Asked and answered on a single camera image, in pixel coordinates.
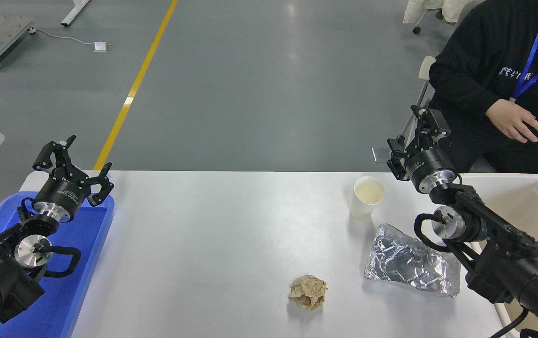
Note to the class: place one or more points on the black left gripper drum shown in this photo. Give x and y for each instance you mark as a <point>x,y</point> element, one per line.
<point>62,192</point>

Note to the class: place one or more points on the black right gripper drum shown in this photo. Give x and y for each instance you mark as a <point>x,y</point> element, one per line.
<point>428,164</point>

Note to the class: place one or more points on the large white paper cup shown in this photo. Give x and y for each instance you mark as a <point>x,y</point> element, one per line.
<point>365,202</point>

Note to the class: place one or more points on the silver foil tray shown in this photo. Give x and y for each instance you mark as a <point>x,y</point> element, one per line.
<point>409,263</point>

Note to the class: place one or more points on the tan paper ball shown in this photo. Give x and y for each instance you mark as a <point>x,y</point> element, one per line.
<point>307,292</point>

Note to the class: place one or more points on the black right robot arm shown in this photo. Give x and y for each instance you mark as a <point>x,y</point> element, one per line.
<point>508,263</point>

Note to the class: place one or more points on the person's right hand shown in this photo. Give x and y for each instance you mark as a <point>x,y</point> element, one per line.
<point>512,119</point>

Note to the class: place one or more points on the grey office chair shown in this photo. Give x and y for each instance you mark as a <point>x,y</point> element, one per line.
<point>426,68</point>

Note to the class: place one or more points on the blue plastic tray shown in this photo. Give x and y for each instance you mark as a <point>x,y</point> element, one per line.
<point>76,263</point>

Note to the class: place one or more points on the person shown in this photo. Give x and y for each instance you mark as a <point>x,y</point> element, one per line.
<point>475,61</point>

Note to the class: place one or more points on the large pale plastic bin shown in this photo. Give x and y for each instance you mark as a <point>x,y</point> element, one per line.
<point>531,202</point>

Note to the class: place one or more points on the white draped rolling chair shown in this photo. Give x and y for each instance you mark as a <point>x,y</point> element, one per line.
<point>423,9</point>

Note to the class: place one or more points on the white power adapter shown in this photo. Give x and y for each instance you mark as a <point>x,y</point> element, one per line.
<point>100,46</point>

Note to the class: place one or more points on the grey wheeled platform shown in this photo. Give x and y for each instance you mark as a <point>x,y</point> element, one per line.
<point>1,33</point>

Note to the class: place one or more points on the white metal table leg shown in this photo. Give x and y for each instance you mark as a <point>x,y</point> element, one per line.
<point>74,11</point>

